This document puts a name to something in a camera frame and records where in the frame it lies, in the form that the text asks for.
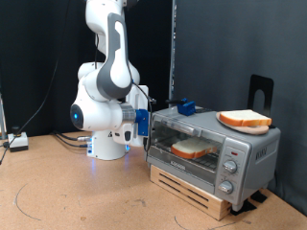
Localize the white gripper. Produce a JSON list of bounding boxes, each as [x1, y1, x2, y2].
[[113, 84, 157, 148]]

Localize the white bread slice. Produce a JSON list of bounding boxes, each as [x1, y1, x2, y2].
[[170, 137, 219, 160], [218, 109, 272, 127]]

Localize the toast slice on oven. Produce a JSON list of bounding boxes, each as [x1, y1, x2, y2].
[[215, 111, 271, 136]]

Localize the grey toaster oven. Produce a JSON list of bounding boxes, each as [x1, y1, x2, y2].
[[145, 106, 282, 213]]

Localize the vertical metal pole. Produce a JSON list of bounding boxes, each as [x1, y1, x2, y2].
[[168, 0, 177, 104]]

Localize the silver temperature knob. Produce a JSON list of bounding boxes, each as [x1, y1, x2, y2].
[[223, 160, 238, 175]]

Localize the silver timer knob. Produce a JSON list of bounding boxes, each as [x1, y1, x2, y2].
[[218, 180, 234, 196]]

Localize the wooden block base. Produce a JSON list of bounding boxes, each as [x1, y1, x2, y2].
[[149, 164, 233, 221]]

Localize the black metal bookend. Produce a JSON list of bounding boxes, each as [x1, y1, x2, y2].
[[248, 74, 276, 129]]

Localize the emergency stop button box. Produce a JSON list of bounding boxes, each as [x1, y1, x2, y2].
[[8, 126, 30, 153]]

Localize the black foam pad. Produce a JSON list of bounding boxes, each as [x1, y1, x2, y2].
[[250, 190, 269, 204], [229, 199, 257, 217]]

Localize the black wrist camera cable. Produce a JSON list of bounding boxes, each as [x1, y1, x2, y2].
[[94, 32, 154, 153]]

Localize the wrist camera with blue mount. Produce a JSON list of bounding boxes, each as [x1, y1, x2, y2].
[[133, 108, 151, 137]]

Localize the wire oven rack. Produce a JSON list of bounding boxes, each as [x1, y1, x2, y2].
[[152, 133, 223, 171]]

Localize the robot base cables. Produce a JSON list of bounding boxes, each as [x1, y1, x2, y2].
[[51, 129, 94, 149]]

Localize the long hanging black cable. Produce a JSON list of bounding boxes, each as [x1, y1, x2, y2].
[[0, 0, 72, 165]]

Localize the metal frame post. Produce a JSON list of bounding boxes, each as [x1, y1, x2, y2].
[[0, 92, 8, 141]]

